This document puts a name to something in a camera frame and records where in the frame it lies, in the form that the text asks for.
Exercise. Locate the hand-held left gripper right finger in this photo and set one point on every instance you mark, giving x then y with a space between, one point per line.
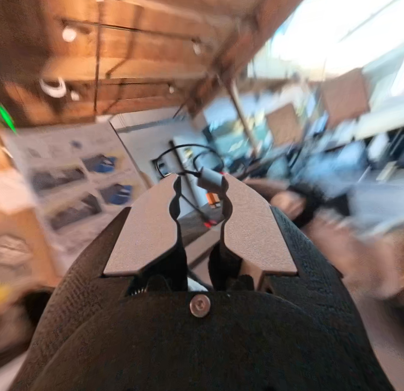
255 236

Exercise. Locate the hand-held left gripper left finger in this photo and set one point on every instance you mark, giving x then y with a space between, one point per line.
148 236

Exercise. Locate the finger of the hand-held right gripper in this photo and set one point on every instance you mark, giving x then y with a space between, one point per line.
265 188

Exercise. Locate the grey usb hub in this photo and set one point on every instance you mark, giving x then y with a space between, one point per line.
210 177

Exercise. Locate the person's right hand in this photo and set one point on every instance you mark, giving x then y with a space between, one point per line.
290 206

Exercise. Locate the person's left hand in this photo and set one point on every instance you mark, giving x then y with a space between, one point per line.
196 285

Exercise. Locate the handwritten whiteboard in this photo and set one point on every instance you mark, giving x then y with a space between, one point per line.
345 97
284 124

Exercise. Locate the printed instruction sheet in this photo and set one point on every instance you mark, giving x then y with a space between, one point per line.
63 179

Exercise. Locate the ceiling spot light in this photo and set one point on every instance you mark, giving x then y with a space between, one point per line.
75 95
68 34
197 48
171 88

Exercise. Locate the wooden support post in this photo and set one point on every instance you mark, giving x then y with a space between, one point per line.
241 113

